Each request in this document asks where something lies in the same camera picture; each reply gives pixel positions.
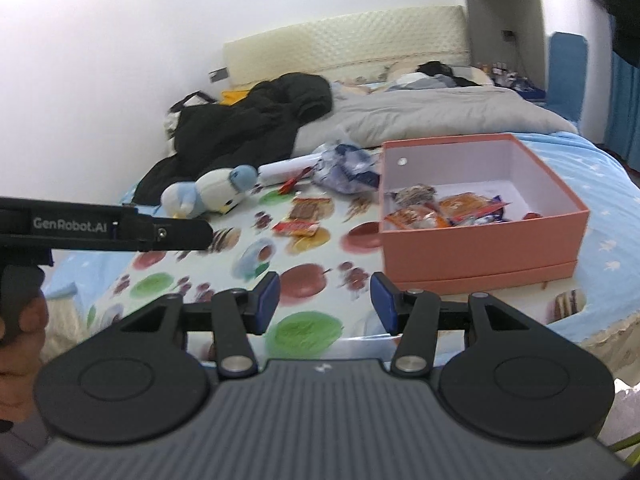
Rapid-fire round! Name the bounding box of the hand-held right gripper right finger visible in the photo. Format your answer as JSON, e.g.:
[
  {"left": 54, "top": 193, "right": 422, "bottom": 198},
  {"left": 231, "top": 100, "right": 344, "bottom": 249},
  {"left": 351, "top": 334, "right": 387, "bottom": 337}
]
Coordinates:
[{"left": 370, "top": 271, "right": 538, "bottom": 377}]

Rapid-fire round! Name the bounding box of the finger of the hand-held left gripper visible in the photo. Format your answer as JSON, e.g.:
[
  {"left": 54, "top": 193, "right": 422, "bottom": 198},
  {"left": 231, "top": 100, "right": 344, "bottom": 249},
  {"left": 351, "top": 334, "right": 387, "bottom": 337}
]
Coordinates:
[{"left": 154, "top": 215, "right": 214, "bottom": 253}]

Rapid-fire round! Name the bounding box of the blue curtain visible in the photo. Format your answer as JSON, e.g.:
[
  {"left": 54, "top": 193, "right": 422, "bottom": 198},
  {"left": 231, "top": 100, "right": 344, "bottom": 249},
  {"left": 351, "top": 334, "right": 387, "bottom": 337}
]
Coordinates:
[{"left": 604, "top": 49, "right": 640, "bottom": 167}]

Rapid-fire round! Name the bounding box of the fruit print mat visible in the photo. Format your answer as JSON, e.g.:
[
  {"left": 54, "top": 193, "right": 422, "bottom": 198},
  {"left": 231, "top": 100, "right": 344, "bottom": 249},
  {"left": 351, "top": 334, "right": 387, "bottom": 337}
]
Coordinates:
[{"left": 84, "top": 179, "right": 589, "bottom": 362}]

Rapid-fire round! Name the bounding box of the hanging black garment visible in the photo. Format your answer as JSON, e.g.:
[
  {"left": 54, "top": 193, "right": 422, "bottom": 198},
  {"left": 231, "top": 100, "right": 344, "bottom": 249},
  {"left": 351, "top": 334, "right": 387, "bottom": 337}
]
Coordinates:
[{"left": 571, "top": 0, "right": 640, "bottom": 69}]

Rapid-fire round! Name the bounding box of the purple snack packet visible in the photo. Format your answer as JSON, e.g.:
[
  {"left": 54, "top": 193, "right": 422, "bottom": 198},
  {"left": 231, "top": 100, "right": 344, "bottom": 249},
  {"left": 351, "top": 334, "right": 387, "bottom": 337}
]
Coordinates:
[{"left": 474, "top": 195, "right": 513, "bottom": 223}]

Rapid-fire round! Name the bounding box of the cream padded headboard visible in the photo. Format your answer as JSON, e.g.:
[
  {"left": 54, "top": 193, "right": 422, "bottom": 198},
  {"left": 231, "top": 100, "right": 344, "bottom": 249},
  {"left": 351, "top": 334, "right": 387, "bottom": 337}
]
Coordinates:
[{"left": 222, "top": 5, "right": 472, "bottom": 87}]

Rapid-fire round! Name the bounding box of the person's left hand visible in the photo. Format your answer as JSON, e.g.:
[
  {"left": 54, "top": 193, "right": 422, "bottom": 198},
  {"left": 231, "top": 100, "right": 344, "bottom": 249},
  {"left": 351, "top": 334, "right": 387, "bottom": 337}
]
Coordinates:
[{"left": 0, "top": 296, "right": 51, "bottom": 423}]

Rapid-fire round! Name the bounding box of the grey duvet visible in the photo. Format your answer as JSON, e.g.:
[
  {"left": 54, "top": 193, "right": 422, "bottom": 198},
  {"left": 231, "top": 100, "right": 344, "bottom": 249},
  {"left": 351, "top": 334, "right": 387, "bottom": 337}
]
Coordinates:
[{"left": 291, "top": 81, "right": 579, "bottom": 159}]

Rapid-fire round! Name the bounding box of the orange snack packet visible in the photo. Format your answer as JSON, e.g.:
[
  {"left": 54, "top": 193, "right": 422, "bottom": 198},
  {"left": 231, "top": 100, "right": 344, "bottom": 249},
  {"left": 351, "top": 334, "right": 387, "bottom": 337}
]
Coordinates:
[
  {"left": 384, "top": 205, "right": 452, "bottom": 229},
  {"left": 439, "top": 193, "right": 489, "bottom": 217}
]

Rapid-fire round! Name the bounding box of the heap of dark clothes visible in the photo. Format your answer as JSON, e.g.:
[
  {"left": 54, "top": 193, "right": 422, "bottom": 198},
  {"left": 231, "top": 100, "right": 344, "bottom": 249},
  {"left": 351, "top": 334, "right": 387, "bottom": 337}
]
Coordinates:
[{"left": 385, "top": 60, "right": 482, "bottom": 93}]

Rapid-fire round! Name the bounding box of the group of small bottles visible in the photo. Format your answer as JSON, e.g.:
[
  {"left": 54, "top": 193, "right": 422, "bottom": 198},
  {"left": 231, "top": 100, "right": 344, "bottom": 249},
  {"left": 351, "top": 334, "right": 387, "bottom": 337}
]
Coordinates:
[{"left": 475, "top": 59, "right": 547, "bottom": 99}]

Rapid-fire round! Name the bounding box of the brown snack packet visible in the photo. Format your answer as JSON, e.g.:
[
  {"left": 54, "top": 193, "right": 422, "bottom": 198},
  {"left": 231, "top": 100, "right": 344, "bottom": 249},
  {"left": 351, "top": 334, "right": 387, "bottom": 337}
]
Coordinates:
[{"left": 289, "top": 197, "right": 334, "bottom": 222}]

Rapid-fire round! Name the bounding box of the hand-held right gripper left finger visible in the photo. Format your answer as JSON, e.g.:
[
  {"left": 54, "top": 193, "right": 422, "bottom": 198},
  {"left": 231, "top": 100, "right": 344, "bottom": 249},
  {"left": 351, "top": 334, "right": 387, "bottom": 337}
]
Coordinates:
[{"left": 117, "top": 271, "right": 282, "bottom": 379}]

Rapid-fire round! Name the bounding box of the cream mattress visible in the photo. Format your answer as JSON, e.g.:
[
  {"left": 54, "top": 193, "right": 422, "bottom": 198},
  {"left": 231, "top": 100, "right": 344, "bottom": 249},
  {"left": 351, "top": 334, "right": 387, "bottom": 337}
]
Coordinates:
[{"left": 579, "top": 309, "right": 640, "bottom": 377}]

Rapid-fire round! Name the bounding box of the white tube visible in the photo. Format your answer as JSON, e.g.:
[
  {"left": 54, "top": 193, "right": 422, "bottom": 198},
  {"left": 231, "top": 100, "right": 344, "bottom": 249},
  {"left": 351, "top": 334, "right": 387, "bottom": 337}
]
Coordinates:
[{"left": 256, "top": 154, "right": 322, "bottom": 184}]

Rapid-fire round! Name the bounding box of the yellow pillow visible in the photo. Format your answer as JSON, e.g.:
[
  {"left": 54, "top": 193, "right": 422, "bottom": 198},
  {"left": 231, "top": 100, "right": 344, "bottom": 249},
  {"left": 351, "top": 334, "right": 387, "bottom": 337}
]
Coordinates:
[{"left": 220, "top": 88, "right": 254, "bottom": 107}]

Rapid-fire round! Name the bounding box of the black jacket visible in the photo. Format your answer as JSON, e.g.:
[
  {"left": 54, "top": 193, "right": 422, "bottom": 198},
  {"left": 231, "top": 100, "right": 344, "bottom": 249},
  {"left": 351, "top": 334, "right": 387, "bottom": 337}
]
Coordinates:
[{"left": 134, "top": 72, "right": 334, "bottom": 207}]

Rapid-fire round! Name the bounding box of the white blue plush toy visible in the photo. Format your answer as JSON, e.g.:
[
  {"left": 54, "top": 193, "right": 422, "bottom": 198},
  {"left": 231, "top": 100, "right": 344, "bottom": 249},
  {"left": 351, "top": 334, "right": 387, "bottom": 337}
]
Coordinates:
[{"left": 160, "top": 164, "right": 259, "bottom": 220}]

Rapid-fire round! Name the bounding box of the thin red snack stick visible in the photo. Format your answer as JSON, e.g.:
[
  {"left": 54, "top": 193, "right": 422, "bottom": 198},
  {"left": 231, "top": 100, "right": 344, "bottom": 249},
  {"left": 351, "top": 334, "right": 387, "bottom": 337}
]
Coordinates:
[{"left": 278, "top": 165, "right": 314, "bottom": 195}]

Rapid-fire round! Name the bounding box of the blue chair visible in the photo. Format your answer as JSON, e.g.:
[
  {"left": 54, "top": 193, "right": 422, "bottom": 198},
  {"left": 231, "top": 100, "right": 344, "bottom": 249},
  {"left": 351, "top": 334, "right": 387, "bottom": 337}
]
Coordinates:
[{"left": 546, "top": 32, "right": 589, "bottom": 124}]

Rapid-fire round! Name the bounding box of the clear plastic bag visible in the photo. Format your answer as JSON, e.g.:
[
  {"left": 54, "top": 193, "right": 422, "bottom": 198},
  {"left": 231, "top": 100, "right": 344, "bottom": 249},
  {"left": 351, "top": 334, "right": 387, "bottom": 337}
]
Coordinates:
[{"left": 309, "top": 139, "right": 384, "bottom": 197}]

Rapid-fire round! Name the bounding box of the pink cardboard box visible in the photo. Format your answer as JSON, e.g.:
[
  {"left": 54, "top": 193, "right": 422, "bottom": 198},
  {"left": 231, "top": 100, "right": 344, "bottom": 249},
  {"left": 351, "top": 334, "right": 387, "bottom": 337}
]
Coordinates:
[{"left": 377, "top": 133, "right": 591, "bottom": 294}]

